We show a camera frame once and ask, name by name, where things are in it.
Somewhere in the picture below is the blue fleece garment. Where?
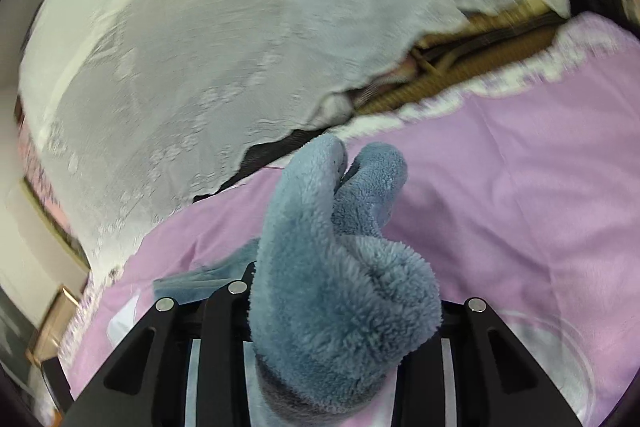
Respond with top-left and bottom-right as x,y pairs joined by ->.
153,134 -> 442,426

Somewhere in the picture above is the purple bed sheet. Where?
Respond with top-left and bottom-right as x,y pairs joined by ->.
64,13 -> 640,427

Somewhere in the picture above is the pink patterned cloth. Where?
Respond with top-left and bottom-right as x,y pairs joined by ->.
13,95 -> 89,268

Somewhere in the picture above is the white lace cover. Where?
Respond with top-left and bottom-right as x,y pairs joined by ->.
20,0 -> 570,274

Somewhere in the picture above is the brown woven mat stack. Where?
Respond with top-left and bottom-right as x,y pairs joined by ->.
350,0 -> 566,115

